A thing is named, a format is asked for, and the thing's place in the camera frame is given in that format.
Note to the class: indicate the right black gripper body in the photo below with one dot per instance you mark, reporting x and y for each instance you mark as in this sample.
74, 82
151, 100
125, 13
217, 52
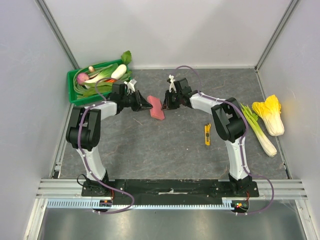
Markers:
172, 100

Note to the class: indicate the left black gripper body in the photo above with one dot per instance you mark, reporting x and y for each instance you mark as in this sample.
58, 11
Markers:
132, 101

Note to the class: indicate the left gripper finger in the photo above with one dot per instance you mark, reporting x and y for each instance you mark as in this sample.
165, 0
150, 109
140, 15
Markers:
145, 106
142, 102

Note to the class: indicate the pink express box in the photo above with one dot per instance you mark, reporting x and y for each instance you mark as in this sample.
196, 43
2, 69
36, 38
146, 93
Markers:
156, 111

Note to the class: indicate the yellow utility knife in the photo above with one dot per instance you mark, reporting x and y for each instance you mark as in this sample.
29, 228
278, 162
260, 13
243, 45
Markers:
207, 130

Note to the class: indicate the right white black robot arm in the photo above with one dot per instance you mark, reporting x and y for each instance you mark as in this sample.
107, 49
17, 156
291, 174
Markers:
229, 122

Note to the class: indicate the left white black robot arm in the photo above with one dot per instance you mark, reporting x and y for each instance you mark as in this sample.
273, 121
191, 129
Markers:
84, 132

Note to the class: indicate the orange carrot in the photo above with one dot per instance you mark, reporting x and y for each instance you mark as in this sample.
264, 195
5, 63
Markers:
110, 81

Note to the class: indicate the white radish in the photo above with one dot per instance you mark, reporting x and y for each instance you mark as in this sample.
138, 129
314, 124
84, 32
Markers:
119, 72

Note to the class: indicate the green leafy vegetable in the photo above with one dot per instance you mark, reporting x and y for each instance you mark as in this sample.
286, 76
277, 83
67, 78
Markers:
126, 58

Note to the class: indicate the bok choy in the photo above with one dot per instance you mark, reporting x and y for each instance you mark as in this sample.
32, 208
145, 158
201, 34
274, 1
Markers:
105, 72

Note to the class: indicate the brown mushroom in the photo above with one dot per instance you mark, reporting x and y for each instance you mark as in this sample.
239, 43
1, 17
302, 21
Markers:
91, 69

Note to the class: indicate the green long beans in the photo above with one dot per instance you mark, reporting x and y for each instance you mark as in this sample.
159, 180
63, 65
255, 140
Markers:
82, 89

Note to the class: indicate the purple turnip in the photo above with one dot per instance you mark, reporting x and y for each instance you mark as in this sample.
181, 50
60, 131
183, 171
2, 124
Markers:
82, 78

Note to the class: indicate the green plastic crate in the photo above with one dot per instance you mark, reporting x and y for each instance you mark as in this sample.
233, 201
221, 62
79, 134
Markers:
78, 99

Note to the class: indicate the green celery stalk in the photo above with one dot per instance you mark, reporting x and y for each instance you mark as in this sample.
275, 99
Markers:
252, 119

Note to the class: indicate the yellow napa cabbage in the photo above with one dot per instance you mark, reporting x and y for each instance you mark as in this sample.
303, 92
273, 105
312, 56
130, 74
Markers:
270, 113

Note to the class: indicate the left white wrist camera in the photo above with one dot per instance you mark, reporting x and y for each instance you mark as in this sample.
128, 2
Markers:
130, 85

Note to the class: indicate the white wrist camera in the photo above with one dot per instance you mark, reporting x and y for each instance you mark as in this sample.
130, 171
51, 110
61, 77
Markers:
171, 82
130, 85

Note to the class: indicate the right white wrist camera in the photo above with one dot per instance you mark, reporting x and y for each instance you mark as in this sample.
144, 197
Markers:
171, 82

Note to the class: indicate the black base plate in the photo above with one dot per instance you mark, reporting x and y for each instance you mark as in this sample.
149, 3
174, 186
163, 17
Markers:
183, 191

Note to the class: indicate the aluminium rail frame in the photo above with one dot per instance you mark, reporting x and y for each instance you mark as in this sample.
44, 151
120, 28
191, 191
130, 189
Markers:
284, 189

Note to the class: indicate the grey cable duct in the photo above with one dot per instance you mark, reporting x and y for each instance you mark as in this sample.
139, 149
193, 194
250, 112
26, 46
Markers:
60, 203

